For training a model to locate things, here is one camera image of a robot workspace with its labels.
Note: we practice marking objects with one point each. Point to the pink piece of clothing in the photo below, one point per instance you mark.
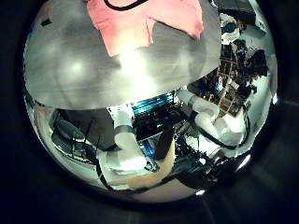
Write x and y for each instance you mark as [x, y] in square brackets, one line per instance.
[134, 28]

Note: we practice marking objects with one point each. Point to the black office chair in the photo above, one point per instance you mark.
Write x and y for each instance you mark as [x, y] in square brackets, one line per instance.
[70, 133]

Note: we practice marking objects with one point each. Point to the cluttered storage shelf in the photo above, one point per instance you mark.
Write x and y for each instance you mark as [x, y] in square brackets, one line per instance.
[230, 77]

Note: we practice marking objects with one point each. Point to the black box with green light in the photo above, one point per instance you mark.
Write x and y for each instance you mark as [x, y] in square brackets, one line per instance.
[149, 126]

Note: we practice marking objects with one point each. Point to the blue lit computer case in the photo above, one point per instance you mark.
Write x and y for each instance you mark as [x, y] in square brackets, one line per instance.
[152, 104]

